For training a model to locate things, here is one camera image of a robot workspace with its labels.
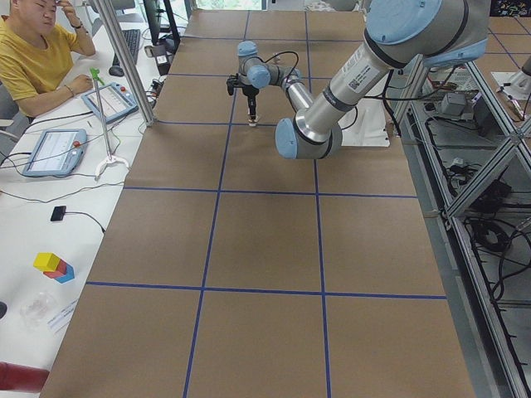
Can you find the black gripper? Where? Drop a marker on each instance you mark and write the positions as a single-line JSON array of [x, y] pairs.
[[250, 92]]

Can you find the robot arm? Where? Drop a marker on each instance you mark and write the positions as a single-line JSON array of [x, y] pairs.
[[443, 33], [254, 74]]

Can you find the black keyboard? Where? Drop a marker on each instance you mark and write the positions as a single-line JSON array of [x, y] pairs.
[[132, 39]]

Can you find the far teach pendant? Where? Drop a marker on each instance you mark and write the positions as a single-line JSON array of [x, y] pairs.
[[116, 102]]

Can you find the teach pendant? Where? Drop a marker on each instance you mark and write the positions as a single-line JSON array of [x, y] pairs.
[[116, 102], [57, 153]]

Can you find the white stand with green clip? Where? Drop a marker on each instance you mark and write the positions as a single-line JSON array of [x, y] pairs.
[[110, 158]]

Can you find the near teach pendant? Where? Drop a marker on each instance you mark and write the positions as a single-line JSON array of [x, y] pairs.
[[57, 153]]

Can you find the person in yellow shirt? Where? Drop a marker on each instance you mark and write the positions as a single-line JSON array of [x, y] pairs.
[[38, 39]]

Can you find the small black box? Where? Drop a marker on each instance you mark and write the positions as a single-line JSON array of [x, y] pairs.
[[58, 213]]

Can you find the stacked coloured blocks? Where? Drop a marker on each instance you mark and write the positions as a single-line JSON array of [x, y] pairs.
[[53, 267]]

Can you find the clear plastic bag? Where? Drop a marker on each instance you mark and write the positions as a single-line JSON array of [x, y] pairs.
[[35, 310]]

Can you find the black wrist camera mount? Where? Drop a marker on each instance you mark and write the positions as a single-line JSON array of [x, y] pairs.
[[233, 83]]

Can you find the aluminium profile post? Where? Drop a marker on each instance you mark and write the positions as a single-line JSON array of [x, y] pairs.
[[108, 17]]

